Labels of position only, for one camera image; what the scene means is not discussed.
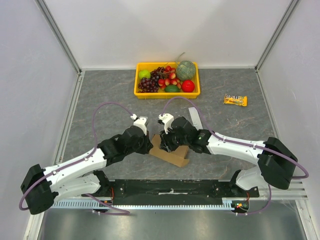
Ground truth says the brown cardboard box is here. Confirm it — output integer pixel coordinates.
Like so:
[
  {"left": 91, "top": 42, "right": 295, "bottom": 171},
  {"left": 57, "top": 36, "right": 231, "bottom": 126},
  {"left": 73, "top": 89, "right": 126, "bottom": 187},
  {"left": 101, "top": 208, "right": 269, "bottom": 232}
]
[{"left": 149, "top": 134, "right": 190, "bottom": 168}]

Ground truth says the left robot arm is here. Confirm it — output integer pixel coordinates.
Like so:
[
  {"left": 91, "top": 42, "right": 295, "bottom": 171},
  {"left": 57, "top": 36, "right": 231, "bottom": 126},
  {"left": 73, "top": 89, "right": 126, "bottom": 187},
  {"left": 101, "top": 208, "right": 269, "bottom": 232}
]
[{"left": 19, "top": 125, "right": 153, "bottom": 215}]

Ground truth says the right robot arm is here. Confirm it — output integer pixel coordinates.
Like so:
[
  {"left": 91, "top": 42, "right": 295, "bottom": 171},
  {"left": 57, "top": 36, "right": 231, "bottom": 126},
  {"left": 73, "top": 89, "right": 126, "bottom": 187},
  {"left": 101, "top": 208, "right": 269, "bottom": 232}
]
[{"left": 158, "top": 113, "right": 298, "bottom": 197}]

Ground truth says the silver toothpaste box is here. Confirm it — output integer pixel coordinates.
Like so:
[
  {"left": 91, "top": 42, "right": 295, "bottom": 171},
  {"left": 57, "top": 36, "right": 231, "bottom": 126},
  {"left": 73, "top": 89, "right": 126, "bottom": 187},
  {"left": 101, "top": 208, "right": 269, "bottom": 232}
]
[{"left": 188, "top": 107, "right": 203, "bottom": 130}]

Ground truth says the green avocado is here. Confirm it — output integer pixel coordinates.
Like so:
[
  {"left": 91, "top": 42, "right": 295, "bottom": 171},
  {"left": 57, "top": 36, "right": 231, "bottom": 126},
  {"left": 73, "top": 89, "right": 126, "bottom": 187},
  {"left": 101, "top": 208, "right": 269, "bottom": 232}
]
[{"left": 164, "top": 84, "right": 180, "bottom": 93}]

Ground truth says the red apple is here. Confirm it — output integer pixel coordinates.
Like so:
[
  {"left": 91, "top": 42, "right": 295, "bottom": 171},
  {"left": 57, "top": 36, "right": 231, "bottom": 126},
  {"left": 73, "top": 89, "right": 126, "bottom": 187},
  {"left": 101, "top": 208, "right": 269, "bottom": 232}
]
[{"left": 181, "top": 80, "right": 195, "bottom": 93}]

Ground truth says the red grape bunch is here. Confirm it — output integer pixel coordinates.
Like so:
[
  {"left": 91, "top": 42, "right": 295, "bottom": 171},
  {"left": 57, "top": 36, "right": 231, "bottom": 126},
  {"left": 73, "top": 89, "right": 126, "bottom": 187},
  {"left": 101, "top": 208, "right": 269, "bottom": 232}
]
[{"left": 158, "top": 65, "right": 181, "bottom": 91}]

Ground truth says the dark purple grape bunch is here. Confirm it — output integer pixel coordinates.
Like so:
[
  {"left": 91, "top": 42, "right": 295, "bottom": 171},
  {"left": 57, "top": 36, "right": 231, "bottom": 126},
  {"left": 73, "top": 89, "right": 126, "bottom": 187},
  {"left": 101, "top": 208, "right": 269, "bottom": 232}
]
[{"left": 138, "top": 77, "right": 159, "bottom": 93}]

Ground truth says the yellow candy bag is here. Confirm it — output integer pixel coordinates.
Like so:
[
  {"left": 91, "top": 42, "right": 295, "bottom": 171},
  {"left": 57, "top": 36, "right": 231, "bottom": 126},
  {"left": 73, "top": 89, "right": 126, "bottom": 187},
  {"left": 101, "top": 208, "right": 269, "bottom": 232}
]
[{"left": 223, "top": 94, "right": 248, "bottom": 107}]

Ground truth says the upper purple grape bunch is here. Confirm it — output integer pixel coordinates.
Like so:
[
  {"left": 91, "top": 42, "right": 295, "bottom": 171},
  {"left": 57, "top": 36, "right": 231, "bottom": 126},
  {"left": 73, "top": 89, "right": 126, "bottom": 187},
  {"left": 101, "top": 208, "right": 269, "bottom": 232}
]
[{"left": 150, "top": 67, "right": 165, "bottom": 81}]

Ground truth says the netted green melon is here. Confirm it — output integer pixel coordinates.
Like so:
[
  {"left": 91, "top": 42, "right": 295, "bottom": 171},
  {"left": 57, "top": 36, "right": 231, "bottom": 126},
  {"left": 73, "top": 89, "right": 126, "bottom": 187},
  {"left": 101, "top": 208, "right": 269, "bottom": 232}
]
[{"left": 176, "top": 60, "right": 196, "bottom": 81}]

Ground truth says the green apple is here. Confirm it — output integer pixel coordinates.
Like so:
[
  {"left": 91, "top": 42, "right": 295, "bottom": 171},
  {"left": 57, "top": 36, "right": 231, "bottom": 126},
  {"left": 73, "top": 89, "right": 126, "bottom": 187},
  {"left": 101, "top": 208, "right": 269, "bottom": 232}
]
[{"left": 138, "top": 69, "right": 151, "bottom": 80}]

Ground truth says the yellow plastic bin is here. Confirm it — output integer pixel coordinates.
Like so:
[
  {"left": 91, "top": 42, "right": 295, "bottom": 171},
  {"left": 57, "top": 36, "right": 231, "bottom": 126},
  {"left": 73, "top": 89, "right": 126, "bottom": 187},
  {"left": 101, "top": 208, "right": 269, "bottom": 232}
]
[{"left": 133, "top": 62, "right": 201, "bottom": 99}]

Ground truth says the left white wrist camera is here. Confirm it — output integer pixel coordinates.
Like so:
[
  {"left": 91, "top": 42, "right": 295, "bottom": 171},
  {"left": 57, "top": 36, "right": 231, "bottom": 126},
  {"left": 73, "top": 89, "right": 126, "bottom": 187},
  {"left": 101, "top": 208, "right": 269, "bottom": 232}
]
[{"left": 130, "top": 114, "right": 148, "bottom": 135}]

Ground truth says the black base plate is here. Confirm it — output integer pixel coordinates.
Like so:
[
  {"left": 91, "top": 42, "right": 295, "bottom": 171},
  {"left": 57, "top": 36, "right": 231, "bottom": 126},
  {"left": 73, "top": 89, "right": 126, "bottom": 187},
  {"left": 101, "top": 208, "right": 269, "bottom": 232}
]
[{"left": 92, "top": 179, "right": 260, "bottom": 200}]

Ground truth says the slotted cable duct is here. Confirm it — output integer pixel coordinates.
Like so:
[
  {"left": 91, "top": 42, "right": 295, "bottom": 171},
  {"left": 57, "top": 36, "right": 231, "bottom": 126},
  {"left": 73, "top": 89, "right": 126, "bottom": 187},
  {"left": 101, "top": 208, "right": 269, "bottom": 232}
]
[{"left": 51, "top": 198, "right": 235, "bottom": 211}]

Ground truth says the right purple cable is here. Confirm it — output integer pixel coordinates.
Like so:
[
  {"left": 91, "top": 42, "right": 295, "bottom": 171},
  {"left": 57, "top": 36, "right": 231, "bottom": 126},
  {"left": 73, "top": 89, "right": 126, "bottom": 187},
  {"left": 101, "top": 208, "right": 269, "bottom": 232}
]
[{"left": 161, "top": 96, "right": 310, "bottom": 216}]

